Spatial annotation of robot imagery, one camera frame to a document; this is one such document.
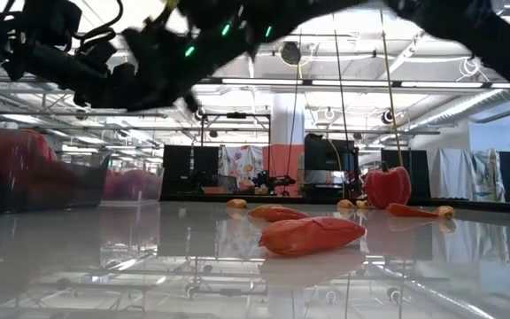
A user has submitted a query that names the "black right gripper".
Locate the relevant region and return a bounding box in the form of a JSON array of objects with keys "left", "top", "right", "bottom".
[{"left": 120, "top": 24, "right": 207, "bottom": 111}]

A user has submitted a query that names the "small red chili pepper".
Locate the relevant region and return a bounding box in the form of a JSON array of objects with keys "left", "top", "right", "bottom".
[
  {"left": 386, "top": 202, "right": 441, "bottom": 219},
  {"left": 258, "top": 215, "right": 367, "bottom": 257},
  {"left": 257, "top": 206, "right": 312, "bottom": 223}
]

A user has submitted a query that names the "flower patterned white cloth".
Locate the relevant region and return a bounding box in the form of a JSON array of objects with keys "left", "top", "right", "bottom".
[{"left": 219, "top": 144, "right": 265, "bottom": 192}]

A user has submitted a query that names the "dark translucent plastic basket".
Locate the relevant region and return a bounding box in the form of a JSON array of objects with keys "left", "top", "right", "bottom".
[{"left": 0, "top": 127, "right": 111, "bottom": 214}]

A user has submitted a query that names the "black round ceiling fixture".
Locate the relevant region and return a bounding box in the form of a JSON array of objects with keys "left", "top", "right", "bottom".
[{"left": 280, "top": 42, "right": 303, "bottom": 66}]

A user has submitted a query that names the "black monitor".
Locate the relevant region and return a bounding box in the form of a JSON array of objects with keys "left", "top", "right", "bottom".
[{"left": 304, "top": 135, "right": 357, "bottom": 173}]

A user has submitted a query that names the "long ceiling light strip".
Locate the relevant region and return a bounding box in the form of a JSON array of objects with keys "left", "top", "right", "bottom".
[{"left": 219, "top": 78, "right": 510, "bottom": 89}]

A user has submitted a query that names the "plain white hanging cloth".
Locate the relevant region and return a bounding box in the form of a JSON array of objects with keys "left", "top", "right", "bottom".
[{"left": 429, "top": 148, "right": 474, "bottom": 203}]

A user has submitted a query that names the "patterned pale hanging cloth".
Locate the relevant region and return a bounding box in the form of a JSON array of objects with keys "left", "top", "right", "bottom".
[{"left": 471, "top": 149, "right": 506, "bottom": 203}]

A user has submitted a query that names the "black hanging cable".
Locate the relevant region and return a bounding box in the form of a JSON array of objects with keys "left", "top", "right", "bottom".
[
  {"left": 283, "top": 30, "right": 303, "bottom": 196},
  {"left": 332, "top": 17, "right": 352, "bottom": 200}
]

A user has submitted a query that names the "yellow hanging cable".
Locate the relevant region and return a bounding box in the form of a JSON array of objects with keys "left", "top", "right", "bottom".
[{"left": 378, "top": 8, "right": 406, "bottom": 168}]

